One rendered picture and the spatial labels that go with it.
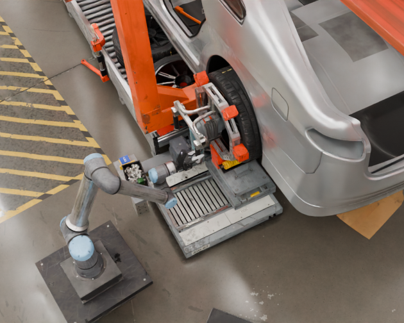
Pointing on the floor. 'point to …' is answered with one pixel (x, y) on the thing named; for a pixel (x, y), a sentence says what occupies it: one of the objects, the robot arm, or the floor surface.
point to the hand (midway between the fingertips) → (201, 152)
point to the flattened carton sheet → (372, 215)
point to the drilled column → (141, 208)
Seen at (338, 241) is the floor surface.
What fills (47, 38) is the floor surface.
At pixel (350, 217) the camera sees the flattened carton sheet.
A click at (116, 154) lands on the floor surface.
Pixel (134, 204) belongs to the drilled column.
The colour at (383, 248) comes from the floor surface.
